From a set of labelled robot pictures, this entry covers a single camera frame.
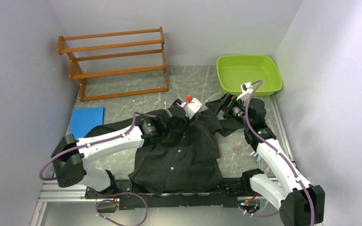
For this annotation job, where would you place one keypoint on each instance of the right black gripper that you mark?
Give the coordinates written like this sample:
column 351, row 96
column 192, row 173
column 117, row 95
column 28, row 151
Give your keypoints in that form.
column 228, row 100

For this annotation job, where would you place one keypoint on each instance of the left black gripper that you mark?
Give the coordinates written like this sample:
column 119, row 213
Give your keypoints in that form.
column 185, row 121

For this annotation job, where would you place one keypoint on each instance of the black pinstriped shirt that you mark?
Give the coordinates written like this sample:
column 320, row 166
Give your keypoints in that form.
column 184, row 161

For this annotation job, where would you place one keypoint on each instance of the red round brooch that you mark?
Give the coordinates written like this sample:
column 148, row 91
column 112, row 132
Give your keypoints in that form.
column 237, row 149

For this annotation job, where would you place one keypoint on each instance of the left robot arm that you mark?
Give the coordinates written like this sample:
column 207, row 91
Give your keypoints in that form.
column 72, row 157

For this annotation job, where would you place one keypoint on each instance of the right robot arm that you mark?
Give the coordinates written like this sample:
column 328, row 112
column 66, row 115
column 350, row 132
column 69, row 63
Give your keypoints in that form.
column 298, row 202

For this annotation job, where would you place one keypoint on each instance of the green plastic basin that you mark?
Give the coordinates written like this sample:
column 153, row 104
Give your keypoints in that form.
column 234, row 70

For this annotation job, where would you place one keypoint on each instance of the orange wooden shoe rack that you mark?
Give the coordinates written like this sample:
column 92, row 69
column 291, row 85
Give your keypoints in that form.
column 113, row 54

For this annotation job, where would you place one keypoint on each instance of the blue flat mat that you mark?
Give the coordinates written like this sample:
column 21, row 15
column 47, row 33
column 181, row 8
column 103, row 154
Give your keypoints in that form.
column 85, row 119

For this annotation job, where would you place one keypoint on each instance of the black base beam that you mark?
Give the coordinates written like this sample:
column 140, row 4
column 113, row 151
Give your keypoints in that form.
column 228, row 194

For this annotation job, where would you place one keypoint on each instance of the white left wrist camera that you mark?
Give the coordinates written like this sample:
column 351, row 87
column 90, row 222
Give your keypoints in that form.
column 191, row 106

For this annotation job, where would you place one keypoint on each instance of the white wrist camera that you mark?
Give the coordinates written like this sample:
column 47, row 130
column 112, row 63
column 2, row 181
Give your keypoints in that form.
column 191, row 106
column 246, row 90

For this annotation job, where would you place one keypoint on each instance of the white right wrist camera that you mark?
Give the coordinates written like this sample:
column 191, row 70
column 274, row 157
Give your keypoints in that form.
column 246, row 90

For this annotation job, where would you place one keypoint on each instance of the aluminium frame rail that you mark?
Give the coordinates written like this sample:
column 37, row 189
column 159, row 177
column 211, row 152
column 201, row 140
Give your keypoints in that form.
column 51, row 192

